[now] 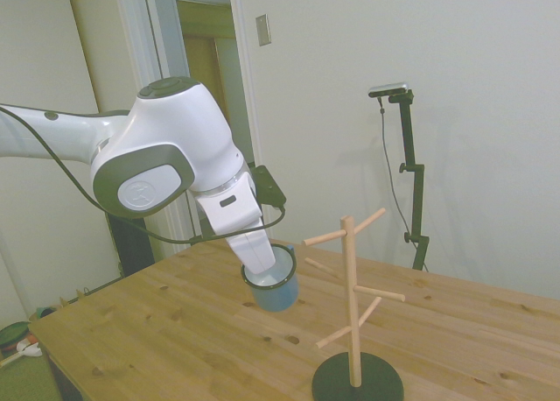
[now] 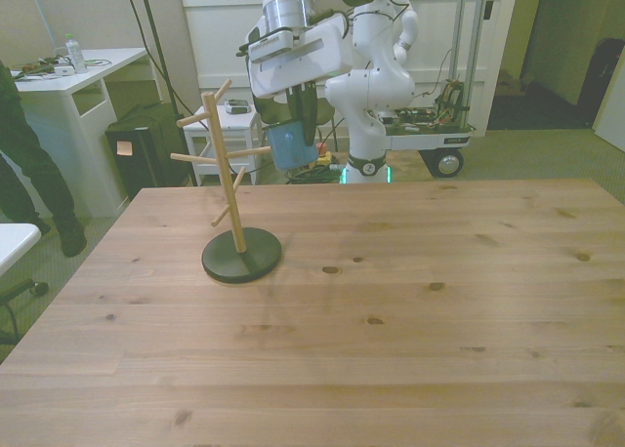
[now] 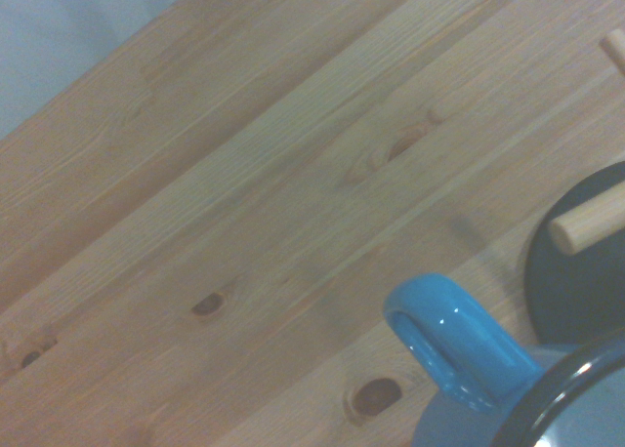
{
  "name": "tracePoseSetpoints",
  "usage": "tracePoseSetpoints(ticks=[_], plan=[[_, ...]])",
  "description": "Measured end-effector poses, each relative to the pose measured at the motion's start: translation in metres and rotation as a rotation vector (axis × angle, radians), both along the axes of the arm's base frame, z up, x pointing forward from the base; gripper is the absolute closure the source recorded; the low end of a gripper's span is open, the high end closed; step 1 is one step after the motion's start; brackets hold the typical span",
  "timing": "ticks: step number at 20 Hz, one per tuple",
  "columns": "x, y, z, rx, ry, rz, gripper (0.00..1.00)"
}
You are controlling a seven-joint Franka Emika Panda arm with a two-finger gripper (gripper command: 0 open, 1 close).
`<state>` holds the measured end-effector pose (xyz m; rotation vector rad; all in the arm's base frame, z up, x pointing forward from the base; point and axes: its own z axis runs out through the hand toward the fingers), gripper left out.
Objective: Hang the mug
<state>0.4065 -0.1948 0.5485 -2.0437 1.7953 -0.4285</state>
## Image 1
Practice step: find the black camera stand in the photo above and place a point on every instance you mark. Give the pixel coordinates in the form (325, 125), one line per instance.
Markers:
(413, 177)

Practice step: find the grey wall switch plate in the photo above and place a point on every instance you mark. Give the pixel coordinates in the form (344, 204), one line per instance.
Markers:
(263, 30)

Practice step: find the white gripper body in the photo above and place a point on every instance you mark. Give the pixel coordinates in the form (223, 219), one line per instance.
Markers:
(232, 213)

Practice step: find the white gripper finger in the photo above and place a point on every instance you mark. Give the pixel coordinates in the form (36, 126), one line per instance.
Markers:
(264, 248)
(242, 250)

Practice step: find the wooden mug tree stand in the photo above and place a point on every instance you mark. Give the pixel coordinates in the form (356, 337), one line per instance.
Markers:
(352, 304)

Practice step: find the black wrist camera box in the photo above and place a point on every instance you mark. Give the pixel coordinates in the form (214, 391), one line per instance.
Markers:
(270, 186)

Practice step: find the black box on floor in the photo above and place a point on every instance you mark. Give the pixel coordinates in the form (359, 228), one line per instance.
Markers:
(131, 248)

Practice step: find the white scoop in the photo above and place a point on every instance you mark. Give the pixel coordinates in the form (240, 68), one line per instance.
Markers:
(30, 350)

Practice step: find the green bowl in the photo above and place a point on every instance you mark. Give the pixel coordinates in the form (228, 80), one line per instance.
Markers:
(13, 333)

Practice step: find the grey exterior camera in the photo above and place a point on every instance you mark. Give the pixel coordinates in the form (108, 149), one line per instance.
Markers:
(389, 89)

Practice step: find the brown wooden door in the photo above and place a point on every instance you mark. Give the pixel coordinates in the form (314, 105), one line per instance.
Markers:
(205, 72)

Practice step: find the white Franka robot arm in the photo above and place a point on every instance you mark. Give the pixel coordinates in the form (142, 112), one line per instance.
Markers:
(175, 125)

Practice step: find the light blue enamel mug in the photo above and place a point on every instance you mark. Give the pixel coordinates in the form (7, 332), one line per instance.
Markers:
(280, 296)

